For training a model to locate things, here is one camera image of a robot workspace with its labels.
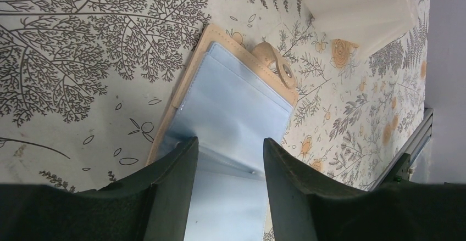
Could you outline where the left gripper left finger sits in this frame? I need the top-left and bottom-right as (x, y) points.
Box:
(1, 137), (199, 240)

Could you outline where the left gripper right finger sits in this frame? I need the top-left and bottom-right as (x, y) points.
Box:
(263, 138), (465, 240)

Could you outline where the beige card holder wallet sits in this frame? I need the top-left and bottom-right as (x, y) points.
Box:
(148, 24), (298, 240)

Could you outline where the white card box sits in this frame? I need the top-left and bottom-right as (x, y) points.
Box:
(302, 0), (418, 59)

